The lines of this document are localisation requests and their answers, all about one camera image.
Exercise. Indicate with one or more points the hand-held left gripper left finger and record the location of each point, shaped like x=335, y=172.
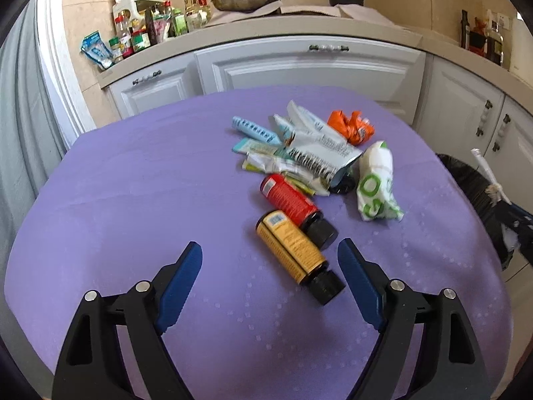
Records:
x=183, y=283

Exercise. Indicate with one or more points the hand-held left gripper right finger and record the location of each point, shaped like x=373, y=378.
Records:
x=358, y=281

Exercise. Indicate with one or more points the yellow label brown bottle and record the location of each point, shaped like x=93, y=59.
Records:
x=291, y=246

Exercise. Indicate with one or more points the black trash bag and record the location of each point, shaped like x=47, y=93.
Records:
x=468, y=183

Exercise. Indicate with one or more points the orange wrapper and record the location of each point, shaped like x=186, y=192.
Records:
x=349, y=127

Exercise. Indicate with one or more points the purple tablecloth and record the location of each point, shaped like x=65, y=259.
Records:
x=145, y=200

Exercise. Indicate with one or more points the black round cap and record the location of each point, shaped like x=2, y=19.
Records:
x=343, y=185

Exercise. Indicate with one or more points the white green plastic bag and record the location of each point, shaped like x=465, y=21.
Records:
x=374, y=175

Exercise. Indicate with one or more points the red label brown bottle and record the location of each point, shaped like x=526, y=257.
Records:
x=287, y=200

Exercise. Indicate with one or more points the silver white squeezed tube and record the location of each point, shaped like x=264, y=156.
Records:
x=324, y=150

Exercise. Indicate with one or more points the green white crumpled wrapper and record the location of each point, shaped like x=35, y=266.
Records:
x=262, y=162

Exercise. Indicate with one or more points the teal white sachet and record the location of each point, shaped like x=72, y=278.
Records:
x=254, y=147

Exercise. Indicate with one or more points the light blue tube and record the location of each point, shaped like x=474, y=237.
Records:
x=254, y=129

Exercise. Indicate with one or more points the narrow white cabinet door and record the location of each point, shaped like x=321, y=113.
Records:
x=154, y=91

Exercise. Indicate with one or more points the white corner cabinet door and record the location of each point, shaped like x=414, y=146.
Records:
x=454, y=108

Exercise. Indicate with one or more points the grey curtain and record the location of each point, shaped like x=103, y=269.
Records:
x=25, y=133

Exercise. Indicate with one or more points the wide white cabinet door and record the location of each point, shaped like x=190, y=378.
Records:
x=300, y=66

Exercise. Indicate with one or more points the blue white pouch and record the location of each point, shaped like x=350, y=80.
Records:
x=96, y=50

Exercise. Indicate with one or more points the cluster of condiment jars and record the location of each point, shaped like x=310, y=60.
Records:
x=139, y=33

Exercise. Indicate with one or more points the beige countertop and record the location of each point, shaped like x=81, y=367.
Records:
x=291, y=26

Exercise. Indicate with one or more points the paper sheet under wok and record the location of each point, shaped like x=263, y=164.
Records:
x=233, y=16

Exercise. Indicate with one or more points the large cooking oil bottle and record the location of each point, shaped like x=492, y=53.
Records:
x=196, y=10

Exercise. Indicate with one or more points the slim dark glass bottle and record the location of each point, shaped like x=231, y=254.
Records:
x=464, y=29

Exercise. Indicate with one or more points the red package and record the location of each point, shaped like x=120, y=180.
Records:
x=479, y=35

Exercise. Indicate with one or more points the white door frame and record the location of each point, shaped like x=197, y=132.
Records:
x=62, y=58

